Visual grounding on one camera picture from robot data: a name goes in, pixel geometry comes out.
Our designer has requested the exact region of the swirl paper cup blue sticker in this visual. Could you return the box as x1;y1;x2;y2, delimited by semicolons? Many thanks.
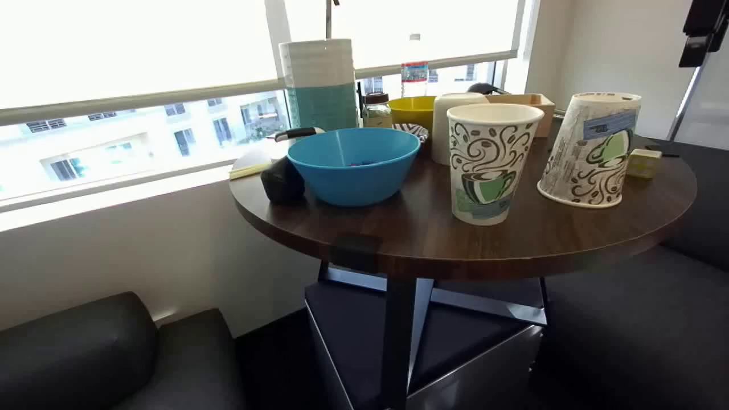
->
534;88;644;210

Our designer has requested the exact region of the pale yellow block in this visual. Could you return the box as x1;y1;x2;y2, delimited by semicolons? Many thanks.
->
623;145;665;181

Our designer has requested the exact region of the black round object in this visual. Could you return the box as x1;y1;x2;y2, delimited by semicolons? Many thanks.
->
464;79;505;98

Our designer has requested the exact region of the black curved handle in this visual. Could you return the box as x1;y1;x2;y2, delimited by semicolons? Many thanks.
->
271;124;326;144

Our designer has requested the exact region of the pale wooden box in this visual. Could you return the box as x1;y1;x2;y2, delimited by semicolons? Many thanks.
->
484;91;558;140

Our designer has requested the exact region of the blue plastic bowl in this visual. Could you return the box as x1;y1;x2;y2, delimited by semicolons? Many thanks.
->
285;124;423;210

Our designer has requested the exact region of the black table pedestal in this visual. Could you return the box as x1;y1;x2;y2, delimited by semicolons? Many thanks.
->
377;273;437;410

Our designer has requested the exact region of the white and teal towel roll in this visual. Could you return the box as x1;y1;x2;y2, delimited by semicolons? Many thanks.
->
277;38;359;131

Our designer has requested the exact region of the silver metal pole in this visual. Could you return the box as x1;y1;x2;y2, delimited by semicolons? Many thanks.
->
666;66;706;144

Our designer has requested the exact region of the swirl patterned paper cup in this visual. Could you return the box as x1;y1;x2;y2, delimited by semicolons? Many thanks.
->
444;103;547;228

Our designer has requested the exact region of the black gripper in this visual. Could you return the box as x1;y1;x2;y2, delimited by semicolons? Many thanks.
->
677;0;729;71

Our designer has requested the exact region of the white container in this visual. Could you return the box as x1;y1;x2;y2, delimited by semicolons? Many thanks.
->
431;91;489;169

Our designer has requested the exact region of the thin dark rod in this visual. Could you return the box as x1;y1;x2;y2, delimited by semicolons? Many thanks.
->
324;0;341;41

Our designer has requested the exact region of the glass bottle brown cap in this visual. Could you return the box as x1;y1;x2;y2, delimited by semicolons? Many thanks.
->
359;74;396;130

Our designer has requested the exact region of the white roller blind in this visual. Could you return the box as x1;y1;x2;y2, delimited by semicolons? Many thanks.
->
281;0;527;72
0;0;280;110

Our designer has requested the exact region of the yellow bowl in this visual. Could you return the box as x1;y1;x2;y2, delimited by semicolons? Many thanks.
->
387;94;439;131

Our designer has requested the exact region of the blue patterned paper plate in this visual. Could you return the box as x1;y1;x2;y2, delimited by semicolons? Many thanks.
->
388;120;431;145

